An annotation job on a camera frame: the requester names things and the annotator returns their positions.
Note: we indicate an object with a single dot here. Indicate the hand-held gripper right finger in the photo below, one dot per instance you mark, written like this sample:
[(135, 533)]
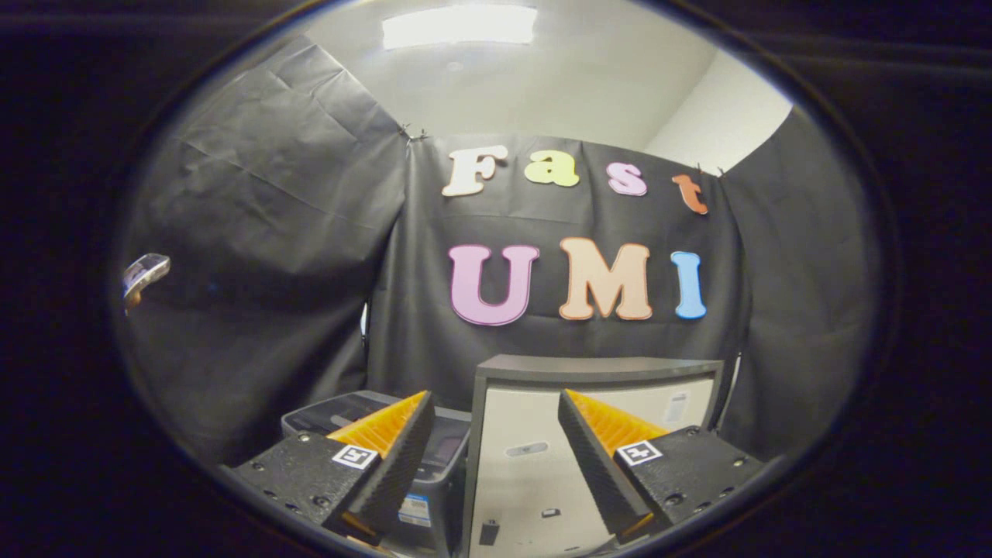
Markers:
[(593, 465)]

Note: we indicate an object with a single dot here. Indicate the ceiling light panel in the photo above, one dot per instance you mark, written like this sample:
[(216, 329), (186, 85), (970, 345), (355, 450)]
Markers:
[(459, 25)]

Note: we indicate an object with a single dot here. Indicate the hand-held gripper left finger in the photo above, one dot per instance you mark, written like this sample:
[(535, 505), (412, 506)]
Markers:
[(403, 457)]

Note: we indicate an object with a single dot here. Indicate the black backdrop cloth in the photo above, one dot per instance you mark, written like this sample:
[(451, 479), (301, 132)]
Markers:
[(263, 232)]

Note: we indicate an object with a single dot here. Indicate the grey cabinet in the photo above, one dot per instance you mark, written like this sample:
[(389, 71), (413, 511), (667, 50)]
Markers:
[(519, 434)]

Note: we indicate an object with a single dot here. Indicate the clear shiny plastic object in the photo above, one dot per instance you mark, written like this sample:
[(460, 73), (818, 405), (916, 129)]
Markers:
[(143, 271)]

